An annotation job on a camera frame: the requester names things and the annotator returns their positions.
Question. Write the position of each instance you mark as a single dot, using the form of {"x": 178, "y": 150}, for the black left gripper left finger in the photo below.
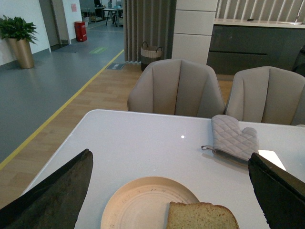
{"x": 55, "y": 202}

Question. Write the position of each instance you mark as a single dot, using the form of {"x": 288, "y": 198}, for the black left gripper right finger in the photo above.
{"x": 280, "y": 195}

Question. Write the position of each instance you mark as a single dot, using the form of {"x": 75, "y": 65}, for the slice of brown bread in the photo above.
{"x": 200, "y": 216}

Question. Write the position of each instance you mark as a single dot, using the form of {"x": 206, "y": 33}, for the grey quilted oven mitt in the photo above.
{"x": 230, "y": 141}

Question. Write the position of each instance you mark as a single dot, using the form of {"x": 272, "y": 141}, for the beige round plate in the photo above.
{"x": 144, "y": 203}

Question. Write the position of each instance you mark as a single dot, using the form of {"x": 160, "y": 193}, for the beige right dining chair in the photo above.
{"x": 267, "y": 95}

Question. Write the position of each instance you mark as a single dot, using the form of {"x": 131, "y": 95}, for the beige dining chair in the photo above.
{"x": 267, "y": 95}
{"x": 177, "y": 87}

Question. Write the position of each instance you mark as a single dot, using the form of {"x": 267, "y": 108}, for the beige left dining chair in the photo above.
{"x": 177, "y": 87}

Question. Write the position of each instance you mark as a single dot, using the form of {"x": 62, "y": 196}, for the grey kitchen counter cabinet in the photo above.
{"x": 237, "y": 46}

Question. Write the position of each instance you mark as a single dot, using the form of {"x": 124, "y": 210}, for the gold plant pot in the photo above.
{"x": 22, "y": 52}

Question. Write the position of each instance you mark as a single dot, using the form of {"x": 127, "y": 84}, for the red bin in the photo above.
{"x": 80, "y": 31}

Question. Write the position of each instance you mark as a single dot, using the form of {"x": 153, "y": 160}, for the green potted plant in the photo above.
{"x": 17, "y": 28}

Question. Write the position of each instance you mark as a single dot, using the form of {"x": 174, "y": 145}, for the woven basket with handles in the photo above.
{"x": 149, "y": 54}

